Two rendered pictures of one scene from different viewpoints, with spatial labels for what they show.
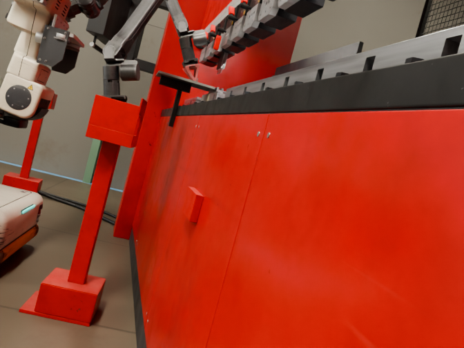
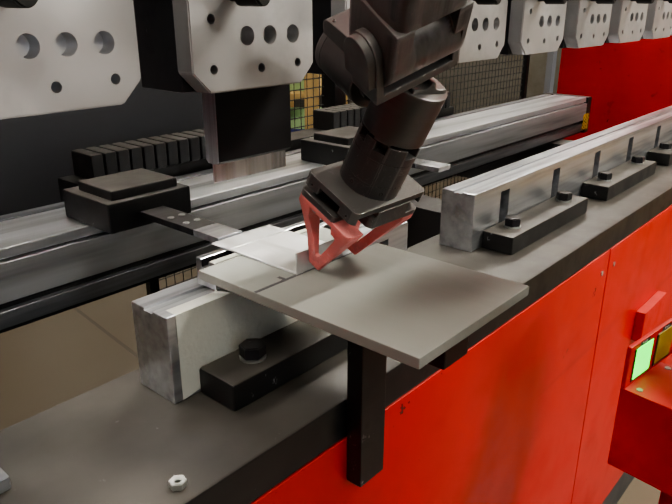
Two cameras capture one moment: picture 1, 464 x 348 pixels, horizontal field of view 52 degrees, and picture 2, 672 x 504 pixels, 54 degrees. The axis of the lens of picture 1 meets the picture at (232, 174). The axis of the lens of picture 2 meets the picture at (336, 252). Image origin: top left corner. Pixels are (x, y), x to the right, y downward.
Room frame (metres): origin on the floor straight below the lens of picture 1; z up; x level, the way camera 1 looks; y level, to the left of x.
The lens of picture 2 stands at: (2.58, 0.80, 1.25)
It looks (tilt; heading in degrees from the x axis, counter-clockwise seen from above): 21 degrees down; 236
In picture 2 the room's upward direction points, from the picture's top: straight up
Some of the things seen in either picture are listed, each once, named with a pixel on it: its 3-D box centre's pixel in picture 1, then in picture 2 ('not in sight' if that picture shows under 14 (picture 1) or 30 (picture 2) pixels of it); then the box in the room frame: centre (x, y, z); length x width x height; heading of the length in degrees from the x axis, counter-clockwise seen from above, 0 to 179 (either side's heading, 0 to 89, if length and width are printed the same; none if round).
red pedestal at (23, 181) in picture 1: (33, 139); not in sight; (3.63, 1.54, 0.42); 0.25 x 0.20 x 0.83; 105
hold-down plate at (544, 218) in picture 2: not in sight; (538, 220); (1.67, 0.09, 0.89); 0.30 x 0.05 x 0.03; 15
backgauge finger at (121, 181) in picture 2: not in sight; (161, 207); (2.32, 0.03, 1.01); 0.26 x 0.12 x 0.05; 105
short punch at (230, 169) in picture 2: (221, 63); (249, 129); (2.27, 0.18, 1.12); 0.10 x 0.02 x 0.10; 15
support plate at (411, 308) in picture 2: (184, 81); (359, 282); (2.24, 0.33, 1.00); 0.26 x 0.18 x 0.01; 105
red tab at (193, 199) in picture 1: (192, 203); (649, 315); (1.24, 0.08, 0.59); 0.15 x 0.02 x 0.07; 15
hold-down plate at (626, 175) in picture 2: not in sight; (620, 178); (1.29, -0.01, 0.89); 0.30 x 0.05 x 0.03; 15
